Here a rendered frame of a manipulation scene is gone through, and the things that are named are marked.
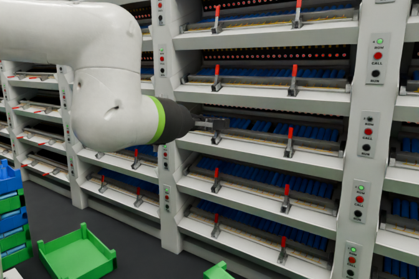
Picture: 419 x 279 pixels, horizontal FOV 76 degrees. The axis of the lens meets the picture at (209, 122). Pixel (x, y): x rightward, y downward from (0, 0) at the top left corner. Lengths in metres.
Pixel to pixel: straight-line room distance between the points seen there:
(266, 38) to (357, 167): 0.44
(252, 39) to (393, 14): 0.36
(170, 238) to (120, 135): 0.92
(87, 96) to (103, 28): 0.10
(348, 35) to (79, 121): 0.66
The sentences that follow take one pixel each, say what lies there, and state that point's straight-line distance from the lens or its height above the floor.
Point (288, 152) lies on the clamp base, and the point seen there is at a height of 0.54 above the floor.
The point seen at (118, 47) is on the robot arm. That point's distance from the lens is 0.43.
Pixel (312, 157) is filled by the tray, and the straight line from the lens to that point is 0.88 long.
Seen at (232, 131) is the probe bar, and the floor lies 0.57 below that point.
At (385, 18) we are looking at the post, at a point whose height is 0.92.
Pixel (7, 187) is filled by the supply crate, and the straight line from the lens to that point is 1.35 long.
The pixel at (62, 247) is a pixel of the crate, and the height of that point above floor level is 0.00.
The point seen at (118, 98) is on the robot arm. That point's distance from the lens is 0.42.
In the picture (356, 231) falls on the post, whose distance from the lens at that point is 0.92.
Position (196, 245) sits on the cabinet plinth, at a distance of 1.28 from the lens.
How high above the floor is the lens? 0.81
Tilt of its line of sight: 12 degrees down
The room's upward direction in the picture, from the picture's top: straight up
